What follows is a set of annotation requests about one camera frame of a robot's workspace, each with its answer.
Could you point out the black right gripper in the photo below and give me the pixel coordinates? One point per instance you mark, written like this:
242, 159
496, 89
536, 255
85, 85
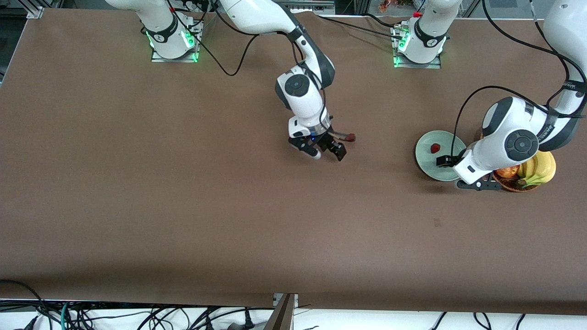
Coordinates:
327, 142

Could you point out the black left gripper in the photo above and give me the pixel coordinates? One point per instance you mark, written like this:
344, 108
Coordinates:
445, 161

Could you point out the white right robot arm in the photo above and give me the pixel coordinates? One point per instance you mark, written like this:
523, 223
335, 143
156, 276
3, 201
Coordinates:
300, 103

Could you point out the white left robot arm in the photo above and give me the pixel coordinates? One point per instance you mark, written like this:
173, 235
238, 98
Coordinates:
504, 133

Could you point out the light green round plate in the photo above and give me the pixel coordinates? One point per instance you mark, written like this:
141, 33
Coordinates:
426, 160

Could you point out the red yellow apple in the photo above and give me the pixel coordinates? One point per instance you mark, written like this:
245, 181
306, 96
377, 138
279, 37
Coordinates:
509, 173

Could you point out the brown table cover sheet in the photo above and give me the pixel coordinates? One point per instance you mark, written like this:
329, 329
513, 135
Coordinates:
293, 206

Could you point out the brown wicker basket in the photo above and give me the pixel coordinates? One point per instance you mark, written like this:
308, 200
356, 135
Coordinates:
509, 186

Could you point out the yellow banana bunch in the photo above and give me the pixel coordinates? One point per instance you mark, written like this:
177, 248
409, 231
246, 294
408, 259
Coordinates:
543, 167

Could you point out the orange colourful object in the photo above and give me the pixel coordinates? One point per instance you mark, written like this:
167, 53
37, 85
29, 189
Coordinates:
390, 5

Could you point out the black power plug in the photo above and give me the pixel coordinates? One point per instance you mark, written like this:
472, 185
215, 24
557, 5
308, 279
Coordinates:
249, 321

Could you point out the grey metal rail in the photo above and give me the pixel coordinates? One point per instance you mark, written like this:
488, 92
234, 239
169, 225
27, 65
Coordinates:
300, 7

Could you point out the aluminium frame post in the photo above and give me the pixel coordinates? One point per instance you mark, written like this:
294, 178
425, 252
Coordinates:
282, 315

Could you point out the aluminium frame corner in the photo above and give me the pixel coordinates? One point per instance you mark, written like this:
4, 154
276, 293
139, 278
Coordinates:
35, 11

